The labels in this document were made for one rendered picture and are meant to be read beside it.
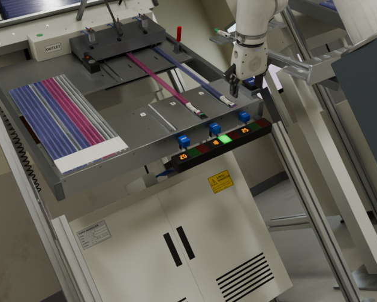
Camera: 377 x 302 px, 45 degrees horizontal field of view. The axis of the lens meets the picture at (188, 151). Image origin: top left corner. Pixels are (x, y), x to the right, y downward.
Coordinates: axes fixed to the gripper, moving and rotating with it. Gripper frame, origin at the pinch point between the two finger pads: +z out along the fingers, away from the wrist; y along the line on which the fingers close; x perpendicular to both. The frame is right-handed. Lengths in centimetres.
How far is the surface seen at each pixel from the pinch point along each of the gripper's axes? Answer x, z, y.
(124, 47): 56, 7, -12
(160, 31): 56, 5, 4
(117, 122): 19.0, 10.2, -33.6
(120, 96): 69, 36, -10
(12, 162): 50, 35, -63
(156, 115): 15.5, 10.2, -22.2
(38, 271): 194, 271, -56
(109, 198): 234, 264, 34
